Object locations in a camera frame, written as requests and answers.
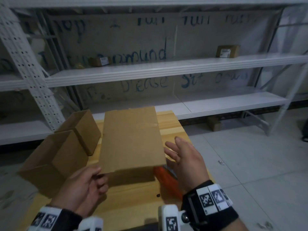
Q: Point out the brown package with white label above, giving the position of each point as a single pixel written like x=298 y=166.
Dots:
x=227 y=51

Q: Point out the small brown carton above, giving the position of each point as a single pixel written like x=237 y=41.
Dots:
x=214 y=123

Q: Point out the clear crumpled plastic scrap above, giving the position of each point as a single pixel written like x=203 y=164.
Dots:
x=264 y=225

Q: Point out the black wristband with markers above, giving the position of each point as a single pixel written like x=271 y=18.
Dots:
x=211 y=209
x=55 y=220

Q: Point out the person's right forearm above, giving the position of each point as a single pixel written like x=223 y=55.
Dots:
x=239 y=226

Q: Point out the white metal shelving unit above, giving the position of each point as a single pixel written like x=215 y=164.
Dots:
x=14 y=134
x=168 y=67

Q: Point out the small box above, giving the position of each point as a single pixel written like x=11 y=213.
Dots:
x=101 y=61

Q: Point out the person's left hand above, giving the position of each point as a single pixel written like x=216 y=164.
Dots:
x=79 y=192

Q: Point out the orange tape dispenser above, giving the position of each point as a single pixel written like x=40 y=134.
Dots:
x=168 y=185

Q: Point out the person's right hand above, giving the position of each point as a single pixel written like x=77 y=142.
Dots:
x=190 y=165

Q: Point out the brown cardboard box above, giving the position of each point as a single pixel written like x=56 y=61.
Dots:
x=65 y=153
x=132 y=139
x=89 y=132

